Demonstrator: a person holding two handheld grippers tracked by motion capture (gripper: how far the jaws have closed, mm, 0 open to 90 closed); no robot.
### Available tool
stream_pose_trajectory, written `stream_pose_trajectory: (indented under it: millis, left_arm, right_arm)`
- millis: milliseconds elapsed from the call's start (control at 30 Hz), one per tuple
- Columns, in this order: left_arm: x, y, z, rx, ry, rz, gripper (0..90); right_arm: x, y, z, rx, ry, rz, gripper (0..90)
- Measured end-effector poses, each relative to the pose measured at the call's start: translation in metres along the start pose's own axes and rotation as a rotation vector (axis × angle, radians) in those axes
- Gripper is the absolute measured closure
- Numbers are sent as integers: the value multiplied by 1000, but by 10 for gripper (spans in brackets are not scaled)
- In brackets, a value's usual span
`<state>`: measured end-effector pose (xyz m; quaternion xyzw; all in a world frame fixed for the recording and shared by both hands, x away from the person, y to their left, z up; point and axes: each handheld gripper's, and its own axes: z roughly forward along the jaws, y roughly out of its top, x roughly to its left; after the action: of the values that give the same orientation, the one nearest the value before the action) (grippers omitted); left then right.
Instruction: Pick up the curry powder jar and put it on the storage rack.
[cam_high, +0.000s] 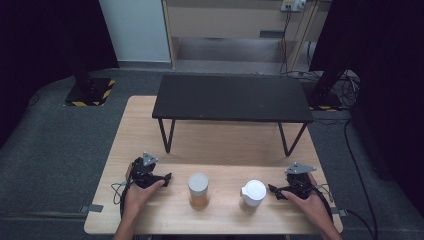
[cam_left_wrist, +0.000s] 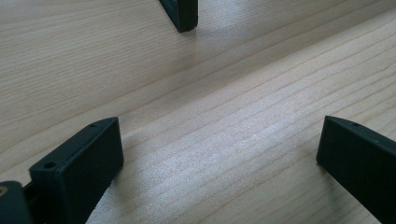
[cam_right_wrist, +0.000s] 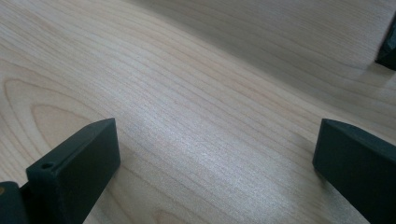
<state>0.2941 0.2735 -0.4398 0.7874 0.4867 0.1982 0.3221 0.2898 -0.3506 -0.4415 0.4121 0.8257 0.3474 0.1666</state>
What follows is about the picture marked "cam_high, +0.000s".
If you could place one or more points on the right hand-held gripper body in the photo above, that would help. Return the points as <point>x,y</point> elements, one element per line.
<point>298,181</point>

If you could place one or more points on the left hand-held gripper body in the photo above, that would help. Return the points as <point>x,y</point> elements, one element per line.
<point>141,173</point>

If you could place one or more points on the white cup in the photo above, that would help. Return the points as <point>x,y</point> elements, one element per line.
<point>252,195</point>

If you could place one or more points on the orange powder jar lid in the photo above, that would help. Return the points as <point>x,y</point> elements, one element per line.
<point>198,190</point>

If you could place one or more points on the black metal shelf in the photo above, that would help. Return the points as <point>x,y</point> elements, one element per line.
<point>233,96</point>

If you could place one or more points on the person's left hand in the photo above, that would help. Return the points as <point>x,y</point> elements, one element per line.
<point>140,196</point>

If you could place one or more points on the person's right hand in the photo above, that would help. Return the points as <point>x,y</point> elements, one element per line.
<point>310,206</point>

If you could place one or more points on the grey tape strip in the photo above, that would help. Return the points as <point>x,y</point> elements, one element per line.
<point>340,211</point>
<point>91,208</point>

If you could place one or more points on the black stand striped base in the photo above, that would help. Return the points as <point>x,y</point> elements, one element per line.
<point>90,91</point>
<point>325,96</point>

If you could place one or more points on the dark curtain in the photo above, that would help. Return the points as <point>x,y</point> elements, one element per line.
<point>390,66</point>
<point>46,43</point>

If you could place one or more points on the grey cabinet label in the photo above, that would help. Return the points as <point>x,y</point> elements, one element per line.
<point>271,34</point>

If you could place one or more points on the white power strip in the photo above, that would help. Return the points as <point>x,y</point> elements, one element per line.
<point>293,5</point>

